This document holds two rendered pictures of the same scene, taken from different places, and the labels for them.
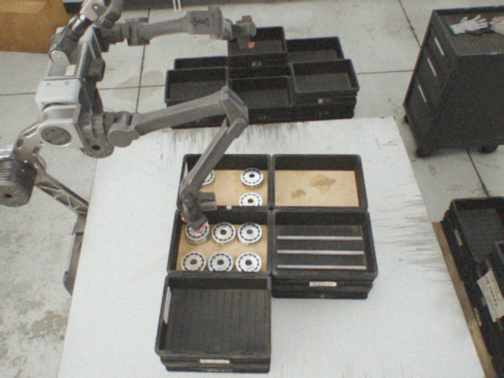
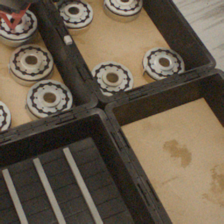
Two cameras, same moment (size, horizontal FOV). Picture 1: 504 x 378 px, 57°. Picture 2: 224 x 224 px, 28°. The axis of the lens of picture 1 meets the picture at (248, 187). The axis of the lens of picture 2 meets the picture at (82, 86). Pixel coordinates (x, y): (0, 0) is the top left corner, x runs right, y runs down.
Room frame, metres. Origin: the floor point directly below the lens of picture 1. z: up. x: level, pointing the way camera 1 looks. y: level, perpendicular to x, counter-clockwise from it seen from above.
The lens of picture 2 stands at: (0.74, -0.45, 1.70)
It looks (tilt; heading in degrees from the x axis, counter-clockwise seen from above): 56 degrees down; 52
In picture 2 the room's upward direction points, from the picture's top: 12 degrees clockwise
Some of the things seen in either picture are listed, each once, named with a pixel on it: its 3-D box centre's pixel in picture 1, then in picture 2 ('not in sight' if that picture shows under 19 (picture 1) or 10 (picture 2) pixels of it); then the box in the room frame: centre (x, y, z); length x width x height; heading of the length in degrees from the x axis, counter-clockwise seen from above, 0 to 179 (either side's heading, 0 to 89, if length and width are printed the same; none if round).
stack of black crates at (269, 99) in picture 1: (261, 111); not in sight; (2.30, -0.11, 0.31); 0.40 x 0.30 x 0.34; 91
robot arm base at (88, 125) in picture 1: (93, 125); not in sight; (1.08, 0.49, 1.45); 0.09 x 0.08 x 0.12; 1
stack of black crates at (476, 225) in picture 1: (482, 239); not in sight; (1.26, -1.28, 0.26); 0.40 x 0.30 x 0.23; 1
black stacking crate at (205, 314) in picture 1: (216, 319); not in sight; (0.64, 0.14, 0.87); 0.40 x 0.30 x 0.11; 86
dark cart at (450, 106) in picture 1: (468, 88); not in sight; (2.27, -1.46, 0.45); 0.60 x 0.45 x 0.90; 91
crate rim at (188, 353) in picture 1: (215, 313); not in sight; (0.64, 0.14, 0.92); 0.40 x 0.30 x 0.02; 86
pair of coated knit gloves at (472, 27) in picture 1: (470, 24); not in sight; (2.34, -1.34, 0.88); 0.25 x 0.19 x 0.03; 91
